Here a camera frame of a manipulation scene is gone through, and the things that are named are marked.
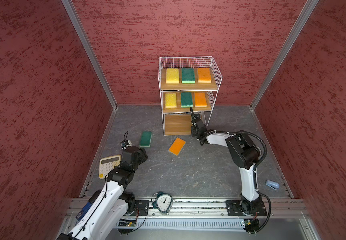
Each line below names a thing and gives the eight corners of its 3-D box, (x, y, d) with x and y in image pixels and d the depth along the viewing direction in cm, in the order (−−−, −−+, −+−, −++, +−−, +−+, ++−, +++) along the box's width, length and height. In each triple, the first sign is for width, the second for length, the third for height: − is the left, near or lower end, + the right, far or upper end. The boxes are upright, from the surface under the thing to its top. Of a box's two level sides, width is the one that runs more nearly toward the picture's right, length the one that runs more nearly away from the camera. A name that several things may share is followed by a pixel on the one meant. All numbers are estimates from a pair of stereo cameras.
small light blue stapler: (264, 183, 85) (267, 181, 82) (266, 179, 86) (269, 177, 83) (274, 190, 83) (278, 188, 80) (276, 185, 84) (279, 183, 81)
